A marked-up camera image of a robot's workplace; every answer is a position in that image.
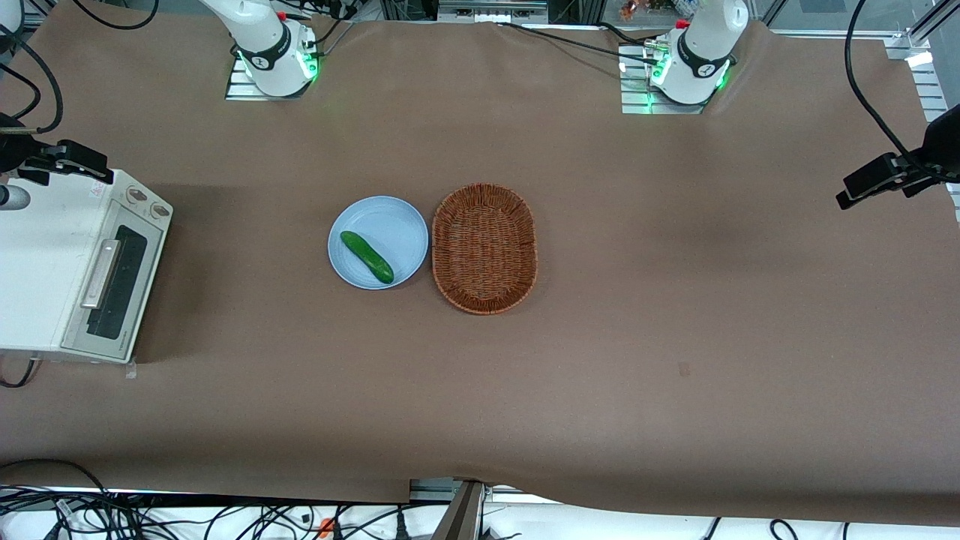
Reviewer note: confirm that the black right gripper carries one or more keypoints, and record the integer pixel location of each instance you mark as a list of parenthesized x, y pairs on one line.
[(13, 151)]

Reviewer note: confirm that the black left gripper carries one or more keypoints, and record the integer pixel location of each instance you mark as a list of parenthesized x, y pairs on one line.
[(939, 148)]

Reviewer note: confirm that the white glass oven door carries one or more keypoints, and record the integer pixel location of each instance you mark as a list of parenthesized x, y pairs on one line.
[(126, 289)]

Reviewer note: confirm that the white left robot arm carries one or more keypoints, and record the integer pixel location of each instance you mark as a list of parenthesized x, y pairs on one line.
[(701, 60)]

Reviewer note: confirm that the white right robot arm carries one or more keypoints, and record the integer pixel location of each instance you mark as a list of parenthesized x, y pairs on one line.
[(266, 45)]

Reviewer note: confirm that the oven warning label sticker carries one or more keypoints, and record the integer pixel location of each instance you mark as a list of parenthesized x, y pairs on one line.
[(97, 190)]

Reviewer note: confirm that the round oven control knob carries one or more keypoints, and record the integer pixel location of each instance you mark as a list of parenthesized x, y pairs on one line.
[(136, 196), (160, 211)]

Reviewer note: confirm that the white toaster oven body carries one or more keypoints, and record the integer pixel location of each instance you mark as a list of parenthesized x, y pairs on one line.
[(37, 262)]

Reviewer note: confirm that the grey cylindrical wrist attachment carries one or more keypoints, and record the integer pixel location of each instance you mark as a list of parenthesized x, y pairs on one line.
[(13, 198)]

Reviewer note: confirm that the green cucumber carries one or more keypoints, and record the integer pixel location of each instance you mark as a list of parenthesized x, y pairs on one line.
[(367, 257)]

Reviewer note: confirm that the light blue round plate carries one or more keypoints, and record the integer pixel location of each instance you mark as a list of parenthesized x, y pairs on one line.
[(390, 225)]

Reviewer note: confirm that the brown oval wicker basket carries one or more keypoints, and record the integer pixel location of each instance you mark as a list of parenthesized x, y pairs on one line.
[(484, 249)]

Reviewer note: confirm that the aluminium profile strut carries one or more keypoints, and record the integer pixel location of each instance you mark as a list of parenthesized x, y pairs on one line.
[(461, 514)]

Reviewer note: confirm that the aluminium corner frame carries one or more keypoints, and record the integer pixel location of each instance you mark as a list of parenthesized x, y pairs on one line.
[(926, 67)]

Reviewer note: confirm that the aluminium arm base plate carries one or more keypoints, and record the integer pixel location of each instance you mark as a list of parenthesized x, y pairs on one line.
[(235, 91), (634, 99)]

